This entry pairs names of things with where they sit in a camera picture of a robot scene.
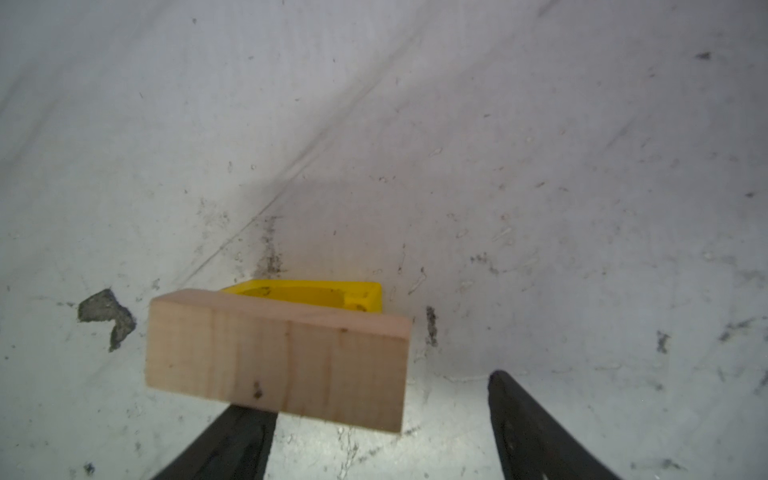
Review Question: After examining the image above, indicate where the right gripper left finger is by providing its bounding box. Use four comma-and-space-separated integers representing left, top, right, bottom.
154, 405, 278, 480

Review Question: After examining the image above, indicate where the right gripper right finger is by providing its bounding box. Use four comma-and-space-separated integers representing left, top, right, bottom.
488, 370, 618, 480

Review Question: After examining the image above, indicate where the long natural wood block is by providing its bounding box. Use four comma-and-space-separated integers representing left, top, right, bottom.
145, 289, 412, 433

